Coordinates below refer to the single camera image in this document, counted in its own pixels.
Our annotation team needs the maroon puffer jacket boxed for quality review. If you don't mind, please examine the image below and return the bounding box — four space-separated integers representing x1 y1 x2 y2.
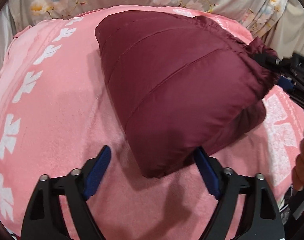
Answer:
95 11 278 178

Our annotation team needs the beige fabric at right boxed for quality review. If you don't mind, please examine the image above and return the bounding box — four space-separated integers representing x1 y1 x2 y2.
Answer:
262 0 304 59

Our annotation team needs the pink fleece blanket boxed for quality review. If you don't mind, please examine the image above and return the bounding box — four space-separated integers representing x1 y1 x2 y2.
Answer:
0 4 304 240

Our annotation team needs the silver satin curtain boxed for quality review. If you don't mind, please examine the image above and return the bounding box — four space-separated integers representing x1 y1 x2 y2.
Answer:
0 2 17 70

